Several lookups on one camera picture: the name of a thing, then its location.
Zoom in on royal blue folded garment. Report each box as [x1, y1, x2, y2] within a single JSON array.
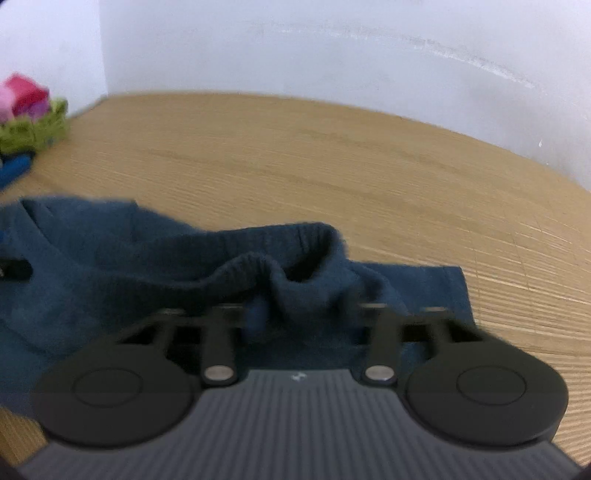
[[0, 153, 32, 190]]

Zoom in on green folded garment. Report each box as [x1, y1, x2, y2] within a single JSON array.
[[1, 98, 69, 156]]

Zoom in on dark blue pants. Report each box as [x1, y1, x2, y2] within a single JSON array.
[[1, 197, 474, 416]]

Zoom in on pink folded garment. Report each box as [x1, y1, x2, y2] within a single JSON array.
[[1, 74, 49, 123]]

